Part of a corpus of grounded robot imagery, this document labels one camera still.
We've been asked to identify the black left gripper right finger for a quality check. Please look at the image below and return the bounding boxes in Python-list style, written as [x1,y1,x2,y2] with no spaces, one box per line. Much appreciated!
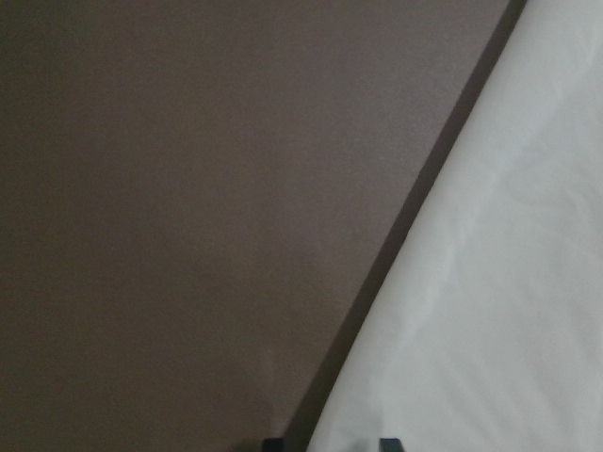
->
[379,438,403,452]

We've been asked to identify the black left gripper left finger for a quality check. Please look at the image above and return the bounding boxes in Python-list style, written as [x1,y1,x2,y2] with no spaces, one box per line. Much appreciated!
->
[261,437,285,452]

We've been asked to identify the cream long-sleeve cat shirt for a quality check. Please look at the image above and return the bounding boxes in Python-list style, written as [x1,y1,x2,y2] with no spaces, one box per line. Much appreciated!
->
[309,1,602,451]

